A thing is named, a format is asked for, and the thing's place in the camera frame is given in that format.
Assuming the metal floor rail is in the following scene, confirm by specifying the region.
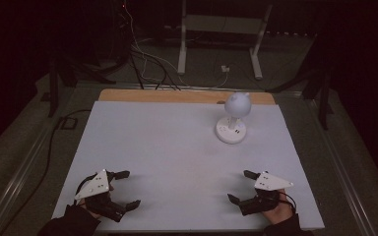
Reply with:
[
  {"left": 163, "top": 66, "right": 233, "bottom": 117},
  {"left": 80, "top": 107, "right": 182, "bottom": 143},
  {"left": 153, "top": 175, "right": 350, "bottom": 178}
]
[
  {"left": 304, "top": 97, "right": 378, "bottom": 236},
  {"left": 0, "top": 122, "right": 58, "bottom": 236}
]

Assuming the black floor cable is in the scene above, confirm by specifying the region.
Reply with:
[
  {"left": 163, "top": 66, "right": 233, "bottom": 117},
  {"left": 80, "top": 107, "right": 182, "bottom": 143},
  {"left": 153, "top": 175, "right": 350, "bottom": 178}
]
[{"left": 0, "top": 108, "right": 93, "bottom": 236}]

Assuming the white metal stand frame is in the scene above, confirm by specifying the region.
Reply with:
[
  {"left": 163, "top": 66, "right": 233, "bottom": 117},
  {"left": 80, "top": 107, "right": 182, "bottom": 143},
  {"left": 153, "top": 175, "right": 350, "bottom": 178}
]
[{"left": 176, "top": 0, "right": 274, "bottom": 82}]

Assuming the white round desk lamp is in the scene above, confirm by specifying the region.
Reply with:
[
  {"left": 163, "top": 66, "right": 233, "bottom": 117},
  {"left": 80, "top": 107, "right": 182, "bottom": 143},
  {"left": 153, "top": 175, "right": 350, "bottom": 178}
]
[{"left": 215, "top": 91, "right": 253, "bottom": 146}]

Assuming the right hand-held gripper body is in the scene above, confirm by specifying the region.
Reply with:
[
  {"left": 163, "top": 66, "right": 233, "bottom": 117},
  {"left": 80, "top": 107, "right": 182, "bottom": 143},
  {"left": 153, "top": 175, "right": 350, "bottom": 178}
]
[{"left": 238, "top": 170, "right": 295, "bottom": 217}]

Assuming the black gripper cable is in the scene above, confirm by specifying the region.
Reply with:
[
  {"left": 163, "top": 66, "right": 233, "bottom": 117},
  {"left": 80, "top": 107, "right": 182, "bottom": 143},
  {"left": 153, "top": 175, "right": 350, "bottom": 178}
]
[
  {"left": 74, "top": 172, "right": 98, "bottom": 196},
  {"left": 278, "top": 191, "right": 298, "bottom": 214}
]

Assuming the black cable bundle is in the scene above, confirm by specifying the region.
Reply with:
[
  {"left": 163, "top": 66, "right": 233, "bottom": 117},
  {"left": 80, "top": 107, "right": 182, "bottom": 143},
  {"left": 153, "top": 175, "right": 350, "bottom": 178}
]
[{"left": 128, "top": 45, "right": 182, "bottom": 91}]

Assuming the person's left hand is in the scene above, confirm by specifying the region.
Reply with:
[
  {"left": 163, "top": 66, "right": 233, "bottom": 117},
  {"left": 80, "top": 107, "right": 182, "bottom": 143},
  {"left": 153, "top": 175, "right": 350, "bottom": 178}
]
[{"left": 77, "top": 198, "right": 105, "bottom": 220}]

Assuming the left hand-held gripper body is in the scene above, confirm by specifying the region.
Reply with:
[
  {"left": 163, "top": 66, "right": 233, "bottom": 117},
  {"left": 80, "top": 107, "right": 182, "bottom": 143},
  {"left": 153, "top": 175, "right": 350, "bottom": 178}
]
[{"left": 74, "top": 168, "right": 128, "bottom": 223}]

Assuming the person's right hand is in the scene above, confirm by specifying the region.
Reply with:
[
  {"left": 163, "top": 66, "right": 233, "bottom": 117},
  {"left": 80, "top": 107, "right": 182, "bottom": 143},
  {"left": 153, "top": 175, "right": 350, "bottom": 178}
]
[{"left": 262, "top": 189, "right": 295, "bottom": 226}]

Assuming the white cable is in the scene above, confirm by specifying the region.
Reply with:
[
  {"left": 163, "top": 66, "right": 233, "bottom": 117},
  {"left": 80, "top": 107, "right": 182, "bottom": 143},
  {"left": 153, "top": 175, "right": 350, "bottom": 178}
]
[{"left": 123, "top": 0, "right": 230, "bottom": 89}]

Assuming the white table mat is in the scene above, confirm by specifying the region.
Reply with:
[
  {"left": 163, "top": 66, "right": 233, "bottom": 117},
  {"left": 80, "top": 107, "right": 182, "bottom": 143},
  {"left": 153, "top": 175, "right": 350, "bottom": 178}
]
[{"left": 51, "top": 100, "right": 326, "bottom": 232}]

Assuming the black stand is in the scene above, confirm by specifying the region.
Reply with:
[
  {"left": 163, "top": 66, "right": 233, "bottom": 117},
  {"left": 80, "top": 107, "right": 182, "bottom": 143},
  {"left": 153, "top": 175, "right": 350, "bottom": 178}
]
[
  {"left": 265, "top": 63, "right": 335, "bottom": 131},
  {"left": 39, "top": 58, "right": 117, "bottom": 119}
]

